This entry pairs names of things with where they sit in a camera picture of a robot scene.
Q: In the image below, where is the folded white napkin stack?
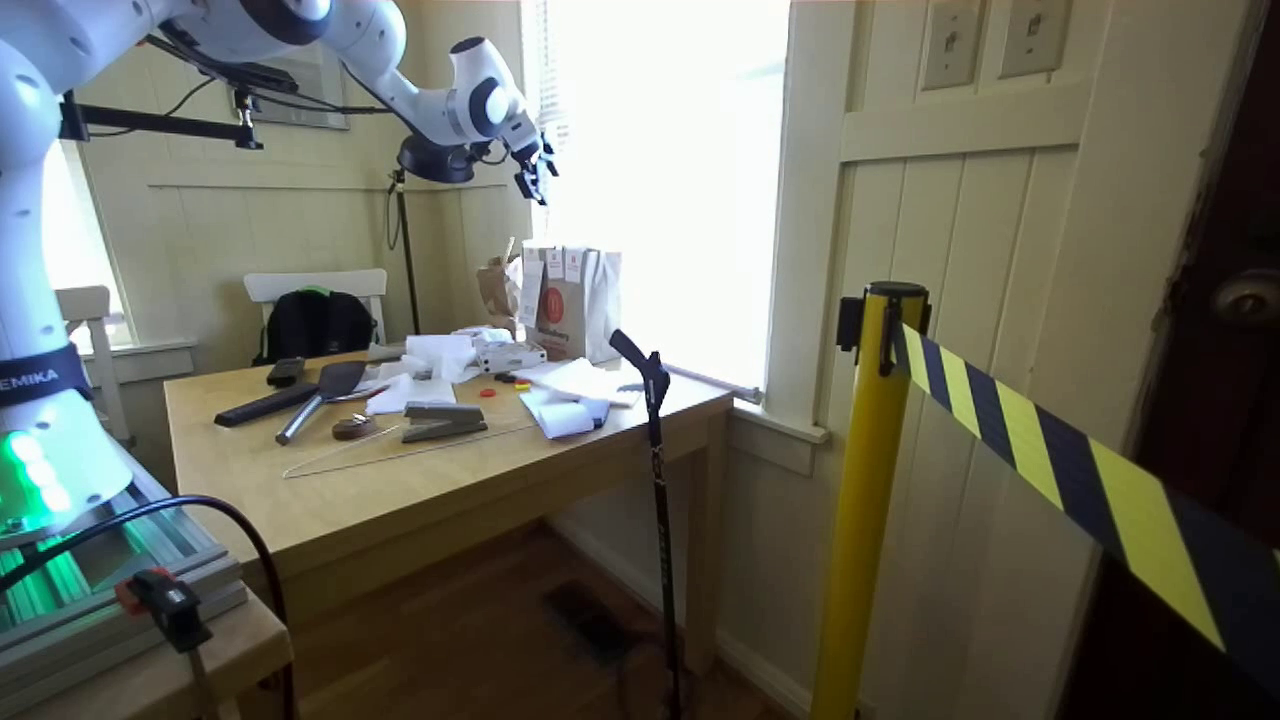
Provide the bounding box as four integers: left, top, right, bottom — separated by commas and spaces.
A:
514, 384, 614, 444

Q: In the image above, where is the round metal disc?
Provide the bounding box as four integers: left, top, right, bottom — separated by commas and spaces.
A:
326, 407, 378, 444

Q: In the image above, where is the yellow stanchion post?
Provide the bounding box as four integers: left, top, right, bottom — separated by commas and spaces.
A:
809, 276, 936, 720

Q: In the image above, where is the metal door knob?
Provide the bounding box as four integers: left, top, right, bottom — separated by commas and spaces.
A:
1211, 265, 1280, 331

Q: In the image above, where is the black spatula silver handle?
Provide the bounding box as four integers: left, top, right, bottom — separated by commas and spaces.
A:
271, 361, 371, 449

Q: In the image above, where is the white chair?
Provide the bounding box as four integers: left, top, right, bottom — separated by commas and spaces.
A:
53, 280, 135, 444
240, 265, 393, 368

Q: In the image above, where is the yellow black striped belt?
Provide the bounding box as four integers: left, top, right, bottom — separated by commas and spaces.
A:
894, 321, 1280, 694

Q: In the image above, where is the aluminium rail base frame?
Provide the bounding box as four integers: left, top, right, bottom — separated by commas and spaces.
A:
0, 455, 253, 694

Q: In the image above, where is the grey stapler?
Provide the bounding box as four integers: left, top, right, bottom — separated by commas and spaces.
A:
394, 401, 493, 449

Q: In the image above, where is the flat white napkin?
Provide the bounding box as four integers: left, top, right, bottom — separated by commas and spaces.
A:
364, 376, 459, 415

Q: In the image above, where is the black cable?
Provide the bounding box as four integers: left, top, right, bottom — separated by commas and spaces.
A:
0, 492, 299, 720

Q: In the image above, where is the black backpack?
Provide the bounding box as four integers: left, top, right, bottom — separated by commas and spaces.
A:
253, 287, 378, 368

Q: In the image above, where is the black tripod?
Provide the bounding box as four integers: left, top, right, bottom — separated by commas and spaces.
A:
602, 325, 693, 720

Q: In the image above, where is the white crumpled paper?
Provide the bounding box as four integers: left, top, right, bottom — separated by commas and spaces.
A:
513, 356, 653, 412

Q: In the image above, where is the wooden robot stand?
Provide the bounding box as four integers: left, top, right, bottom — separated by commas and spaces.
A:
0, 597, 295, 720

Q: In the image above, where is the long black tool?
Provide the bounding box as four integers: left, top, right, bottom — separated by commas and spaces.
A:
211, 380, 323, 431

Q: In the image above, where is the black stand pole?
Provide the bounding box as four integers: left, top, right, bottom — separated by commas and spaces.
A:
389, 130, 493, 335

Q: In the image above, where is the cream wall switch plate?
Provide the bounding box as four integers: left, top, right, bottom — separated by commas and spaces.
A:
917, 0, 991, 95
997, 0, 1075, 81

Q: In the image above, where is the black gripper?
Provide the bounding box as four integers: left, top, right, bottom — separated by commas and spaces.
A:
509, 118, 564, 208

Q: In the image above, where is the brown paper takeaway bag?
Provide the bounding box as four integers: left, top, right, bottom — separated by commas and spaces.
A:
475, 235, 626, 368

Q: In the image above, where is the crumpled white napkin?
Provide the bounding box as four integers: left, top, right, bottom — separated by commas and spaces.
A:
394, 327, 493, 384

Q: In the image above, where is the wooden table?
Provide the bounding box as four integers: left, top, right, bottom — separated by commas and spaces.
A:
160, 331, 739, 720

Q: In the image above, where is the black mounting rod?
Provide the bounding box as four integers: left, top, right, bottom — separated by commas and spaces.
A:
53, 92, 263, 151

